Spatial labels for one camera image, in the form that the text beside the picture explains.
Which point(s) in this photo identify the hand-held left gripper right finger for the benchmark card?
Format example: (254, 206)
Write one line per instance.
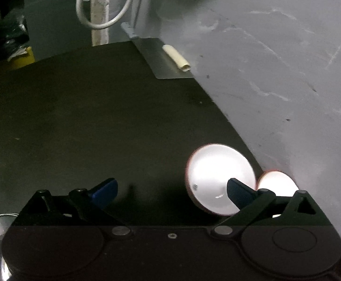
(240, 194)

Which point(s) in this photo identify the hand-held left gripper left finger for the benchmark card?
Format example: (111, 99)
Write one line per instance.
(104, 193)

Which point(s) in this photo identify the white ceramic bowl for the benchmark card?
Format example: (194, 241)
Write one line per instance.
(214, 172)
(277, 183)

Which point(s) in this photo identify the cream paper roll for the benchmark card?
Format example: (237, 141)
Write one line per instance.
(176, 57)

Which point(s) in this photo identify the yellow bin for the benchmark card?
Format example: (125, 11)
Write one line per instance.
(22, 58)

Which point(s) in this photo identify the black plastic bag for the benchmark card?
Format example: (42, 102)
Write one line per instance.
(3, 38)

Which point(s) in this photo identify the white door frame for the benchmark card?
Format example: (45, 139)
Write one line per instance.
(99, 11)

